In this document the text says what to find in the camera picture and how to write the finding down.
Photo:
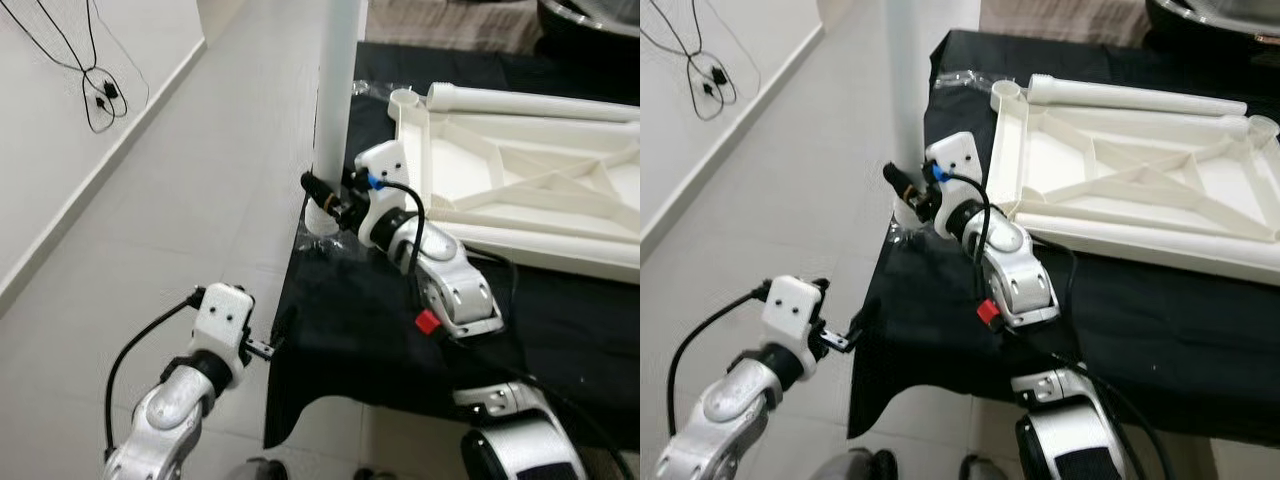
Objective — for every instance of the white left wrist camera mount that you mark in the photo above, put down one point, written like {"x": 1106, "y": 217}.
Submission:
{"x": 222, "y": 315}
{"x": 795, "y": 310}

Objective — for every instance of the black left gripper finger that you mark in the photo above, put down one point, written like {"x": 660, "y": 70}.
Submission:
{"x": 862, "y": 318}
{"x": 282, "y": 326}
{"x": 290, "y": 330}
{"x": 870, "y": 324}

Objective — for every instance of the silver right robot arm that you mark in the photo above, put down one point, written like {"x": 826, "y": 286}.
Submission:
{"x": 1025, "y": 285}
{"x": 460, "y": 290}

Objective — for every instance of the brown striped fabric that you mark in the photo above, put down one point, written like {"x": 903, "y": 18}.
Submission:
{"x": 1060, "y": 20}
{"x": 450, "y": 25}

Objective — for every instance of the black table cloth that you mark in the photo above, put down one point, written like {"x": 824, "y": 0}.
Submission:
{"x": 950, "y": 350}
{"x": 380, "y": 350}

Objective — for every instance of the white plastic table top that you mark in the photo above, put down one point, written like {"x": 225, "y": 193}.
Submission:
{"x": 455, "y": 185}
{"x": 1060, "y": 160}

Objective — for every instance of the clear plastic wrap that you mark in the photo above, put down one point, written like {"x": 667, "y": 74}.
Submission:
{"x": 375, "y": 88}
{"x": 965, "y": 82}

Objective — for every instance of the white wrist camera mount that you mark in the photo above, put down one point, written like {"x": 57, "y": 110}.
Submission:
{"x": 222, "y": 315}
{"x": 385, "y": 160}
{"x": 955, "y": 155}
{"x": 795, "y": 310}

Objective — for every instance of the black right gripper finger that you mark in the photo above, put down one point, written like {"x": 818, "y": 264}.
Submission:
{"x": 322, "y": 188}
{"x": 903, "y": 182}

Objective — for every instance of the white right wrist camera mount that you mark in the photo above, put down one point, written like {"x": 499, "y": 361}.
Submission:
{"x": 385, "y": 160}
{"x": 955, "y": 155}

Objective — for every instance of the black glossy round object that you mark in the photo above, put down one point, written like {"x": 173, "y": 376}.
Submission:
{"x": 1210, "y": 20}
{"x": 590, "y": 18}

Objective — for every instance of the black power adapter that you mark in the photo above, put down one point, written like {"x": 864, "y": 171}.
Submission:
{"x": 109, "y": 92}
{"x": 716, "y": 80}

